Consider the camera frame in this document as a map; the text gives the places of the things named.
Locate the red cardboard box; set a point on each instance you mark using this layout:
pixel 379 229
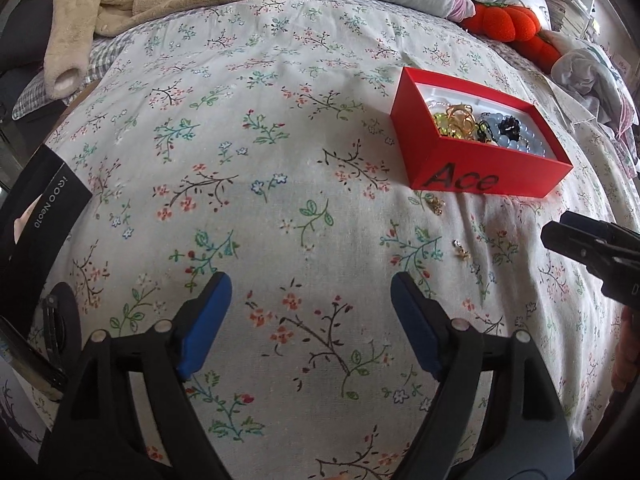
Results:
pixel 450 170

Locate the stack of books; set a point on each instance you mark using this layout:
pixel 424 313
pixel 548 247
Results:
pixel 570 7

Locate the grey white crumpled clothing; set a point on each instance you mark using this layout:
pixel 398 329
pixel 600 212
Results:
pixel 590 72

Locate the person's right hand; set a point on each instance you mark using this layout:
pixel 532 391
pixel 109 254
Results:
pixel 628 350

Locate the small gold earring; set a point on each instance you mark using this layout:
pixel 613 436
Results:
pixel 461 250
pixel 436 205

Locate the orange plush pumpkin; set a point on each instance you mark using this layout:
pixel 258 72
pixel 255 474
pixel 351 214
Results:
pixel 505 22

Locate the floral bed sheet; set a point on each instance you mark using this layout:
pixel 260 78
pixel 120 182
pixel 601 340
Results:
pixel 250 160

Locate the dark grey cushion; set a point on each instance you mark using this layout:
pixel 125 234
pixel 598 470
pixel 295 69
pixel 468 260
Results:
pixel 20 35

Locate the dark hair clip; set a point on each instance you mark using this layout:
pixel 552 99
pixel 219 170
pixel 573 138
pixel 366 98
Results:
pixel 62 325

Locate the cream cloth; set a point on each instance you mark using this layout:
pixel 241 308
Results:
pixel 575 105

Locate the white deer print bag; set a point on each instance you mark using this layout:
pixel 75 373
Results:
pixel 17 410

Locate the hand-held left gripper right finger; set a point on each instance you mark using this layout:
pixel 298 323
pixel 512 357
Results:
pixel 415 325

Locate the black phone box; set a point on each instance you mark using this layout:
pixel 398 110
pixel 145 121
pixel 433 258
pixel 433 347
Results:
pixel 40 210

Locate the black hair claw clip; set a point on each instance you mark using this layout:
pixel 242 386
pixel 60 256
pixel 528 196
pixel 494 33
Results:
pixel 510 127

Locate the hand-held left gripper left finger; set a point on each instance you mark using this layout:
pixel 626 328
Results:
pixel 207 330

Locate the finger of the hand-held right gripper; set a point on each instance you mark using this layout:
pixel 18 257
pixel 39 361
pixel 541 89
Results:
pixel 575 247
pixel 595 225

